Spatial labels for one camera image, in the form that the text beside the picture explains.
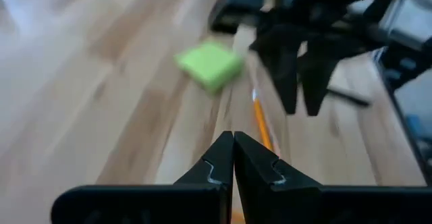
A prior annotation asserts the black pen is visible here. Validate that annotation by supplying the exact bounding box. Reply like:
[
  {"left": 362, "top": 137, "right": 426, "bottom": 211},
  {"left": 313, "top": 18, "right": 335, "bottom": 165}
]
[{"left": 326, "top": 88, "right": 371, "bottom": 107}]

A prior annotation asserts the green sticky note pad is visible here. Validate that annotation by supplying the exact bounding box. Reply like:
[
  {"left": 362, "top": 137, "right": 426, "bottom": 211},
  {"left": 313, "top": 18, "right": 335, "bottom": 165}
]
[{"left": 173, "top": 40, "right": 244, "bottom": 95}]

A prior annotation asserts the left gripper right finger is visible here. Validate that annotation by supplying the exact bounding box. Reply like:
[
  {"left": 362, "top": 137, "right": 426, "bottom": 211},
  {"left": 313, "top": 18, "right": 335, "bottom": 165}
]
[{"left": 234, "top": 131, "right": 432, "bottom": 224}]

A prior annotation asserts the tan pencil green striped ferrule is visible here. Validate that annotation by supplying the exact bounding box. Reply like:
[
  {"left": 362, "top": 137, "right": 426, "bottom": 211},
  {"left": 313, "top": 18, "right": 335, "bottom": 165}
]
[{"left": 251, "top": 88, "right": 275, "bottom": 151}]

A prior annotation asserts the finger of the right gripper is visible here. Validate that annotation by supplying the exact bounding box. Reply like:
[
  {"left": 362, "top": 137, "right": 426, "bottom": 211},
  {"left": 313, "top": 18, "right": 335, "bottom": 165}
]
[
  {"left": 298, "top": 39, "right": 342, "bottom": 117},
  {"left": 249, "top": 24, "right": 304, "bottom": 115}
]

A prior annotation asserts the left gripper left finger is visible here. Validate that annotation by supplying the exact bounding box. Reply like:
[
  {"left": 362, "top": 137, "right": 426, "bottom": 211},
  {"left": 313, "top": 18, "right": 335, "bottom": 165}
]
[{"left": 50, "top": 131, "right": 235, "bottom": 224}]

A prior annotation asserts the black aluminium table frame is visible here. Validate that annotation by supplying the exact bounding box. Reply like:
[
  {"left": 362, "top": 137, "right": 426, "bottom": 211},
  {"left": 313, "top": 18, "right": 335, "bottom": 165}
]
[{"left": 373, "top": 48, "right": 432, "bottom": 186}]

